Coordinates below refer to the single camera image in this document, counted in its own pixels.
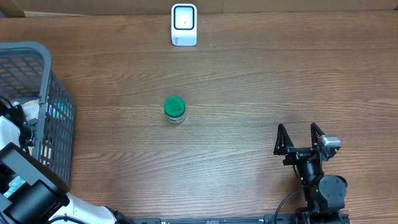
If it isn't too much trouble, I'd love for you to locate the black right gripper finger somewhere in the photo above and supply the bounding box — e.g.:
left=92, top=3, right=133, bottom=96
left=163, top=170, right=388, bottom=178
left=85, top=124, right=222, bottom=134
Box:
left=274, top=123, right=294, bottom=156
left=310, top=123, right=325, bottom=146

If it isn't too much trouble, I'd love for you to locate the green lidded white jar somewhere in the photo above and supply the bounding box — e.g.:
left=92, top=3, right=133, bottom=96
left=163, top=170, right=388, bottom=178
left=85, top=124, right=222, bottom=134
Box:
left=164, top=96, right=186, bottom=124

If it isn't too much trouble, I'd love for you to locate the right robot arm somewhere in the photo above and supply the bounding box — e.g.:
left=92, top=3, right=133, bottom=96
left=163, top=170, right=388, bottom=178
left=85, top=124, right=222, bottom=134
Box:
left=273, top=123, right=350, bottom=224

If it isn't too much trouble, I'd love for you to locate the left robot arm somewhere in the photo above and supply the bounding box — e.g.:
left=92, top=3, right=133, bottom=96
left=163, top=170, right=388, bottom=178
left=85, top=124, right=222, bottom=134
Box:
left=1, top=97, right=132, bottom=224

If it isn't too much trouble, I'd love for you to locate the white barcode scanner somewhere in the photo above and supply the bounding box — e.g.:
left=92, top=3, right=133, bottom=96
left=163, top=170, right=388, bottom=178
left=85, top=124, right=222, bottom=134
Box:
left=171, top=3, right=198, bottom=47

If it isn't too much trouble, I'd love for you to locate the grey plastic mesh basket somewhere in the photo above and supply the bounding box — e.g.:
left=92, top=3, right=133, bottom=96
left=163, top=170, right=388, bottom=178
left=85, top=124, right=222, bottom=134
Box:
left=1, top=41, right=76, bottom=184

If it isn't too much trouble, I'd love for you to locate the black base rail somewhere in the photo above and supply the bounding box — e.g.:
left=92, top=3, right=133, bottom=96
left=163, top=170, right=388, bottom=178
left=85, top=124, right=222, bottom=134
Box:
left=131, top=214, right=351, bottom=224

